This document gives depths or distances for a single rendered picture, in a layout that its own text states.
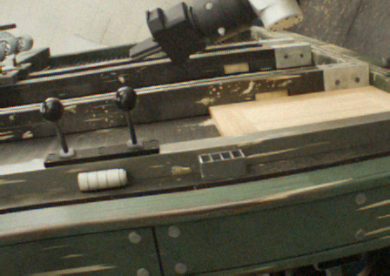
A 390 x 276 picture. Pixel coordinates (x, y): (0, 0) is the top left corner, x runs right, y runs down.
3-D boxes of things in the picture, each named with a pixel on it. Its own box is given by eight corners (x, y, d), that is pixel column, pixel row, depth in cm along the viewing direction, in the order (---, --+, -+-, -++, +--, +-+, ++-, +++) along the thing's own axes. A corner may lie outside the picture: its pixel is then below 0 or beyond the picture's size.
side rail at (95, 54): (252, 49, 270) (250, 29, 267) (51, 77, 252) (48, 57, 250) (249, 47, 277) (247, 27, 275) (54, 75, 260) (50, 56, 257)
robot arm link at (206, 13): (146, 36, 76) (216, 3, 74) (144, 0, 82) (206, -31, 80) (182, 83, 86) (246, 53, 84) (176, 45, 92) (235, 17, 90)
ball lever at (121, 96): (148, 158, 81) (137, 96, 72) (125, 160, 80) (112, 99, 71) (146, 141, 84) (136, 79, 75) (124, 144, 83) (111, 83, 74)
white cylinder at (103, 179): (80, 194, 75) (128, 189, 77) (77, 177, 75) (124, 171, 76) (83, 187, 78) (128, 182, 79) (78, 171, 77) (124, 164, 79)
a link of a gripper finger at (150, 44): (131, 50, 86) (162, 34, 85) (132, 62, 84) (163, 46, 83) (127, 43, 85) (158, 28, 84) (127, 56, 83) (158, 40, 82)
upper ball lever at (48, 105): (79, 166, 79) (60, 107, 70) (58, 169, 79) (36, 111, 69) (79, 150, 82) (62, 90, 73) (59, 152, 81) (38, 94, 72)
